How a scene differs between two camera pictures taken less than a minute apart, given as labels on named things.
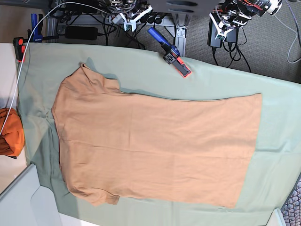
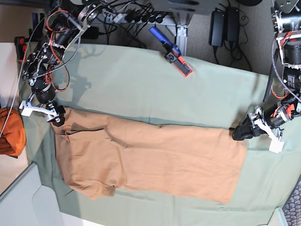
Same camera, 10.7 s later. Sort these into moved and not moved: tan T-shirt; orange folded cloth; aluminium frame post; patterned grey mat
Moved: tan T-shirt
Not moved: orange folded cloth; aluminium frame post; patterned grey mat
